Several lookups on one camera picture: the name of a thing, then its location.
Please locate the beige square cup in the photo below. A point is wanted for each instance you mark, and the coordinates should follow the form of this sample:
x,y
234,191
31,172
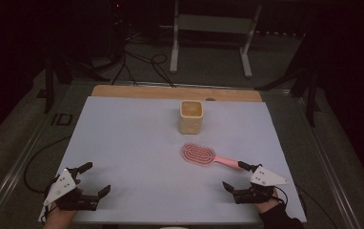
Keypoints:
x,y
190,124

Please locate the pink hairbrush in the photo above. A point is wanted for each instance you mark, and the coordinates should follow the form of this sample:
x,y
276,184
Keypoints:
x,y
199,155

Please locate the white metal stand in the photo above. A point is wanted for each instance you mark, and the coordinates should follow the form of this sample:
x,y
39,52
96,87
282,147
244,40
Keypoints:
x,y
213,24

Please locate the person's left hand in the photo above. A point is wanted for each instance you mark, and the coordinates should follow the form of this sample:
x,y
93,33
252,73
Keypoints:
x,y
58,218

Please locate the white table mat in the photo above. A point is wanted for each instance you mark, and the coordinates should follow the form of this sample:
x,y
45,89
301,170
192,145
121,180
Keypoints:
x,y
145,152

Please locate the black stand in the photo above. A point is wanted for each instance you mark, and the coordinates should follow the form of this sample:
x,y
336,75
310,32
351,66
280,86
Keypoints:
x,y
310,86
49,82

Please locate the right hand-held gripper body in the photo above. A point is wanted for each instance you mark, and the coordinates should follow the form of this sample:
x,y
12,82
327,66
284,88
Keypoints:
x,y
266,178

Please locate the person's right hand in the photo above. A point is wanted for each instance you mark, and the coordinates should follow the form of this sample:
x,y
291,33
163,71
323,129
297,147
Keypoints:
x,y
267,206

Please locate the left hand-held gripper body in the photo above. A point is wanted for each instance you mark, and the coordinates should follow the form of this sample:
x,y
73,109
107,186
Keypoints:
x,y
60,187

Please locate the metal floor rail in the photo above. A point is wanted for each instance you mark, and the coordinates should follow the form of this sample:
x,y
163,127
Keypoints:
x,y
329,171
18,168

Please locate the dark equipment with red light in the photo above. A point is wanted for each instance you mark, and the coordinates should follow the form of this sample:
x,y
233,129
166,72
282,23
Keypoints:
x,y
117,12

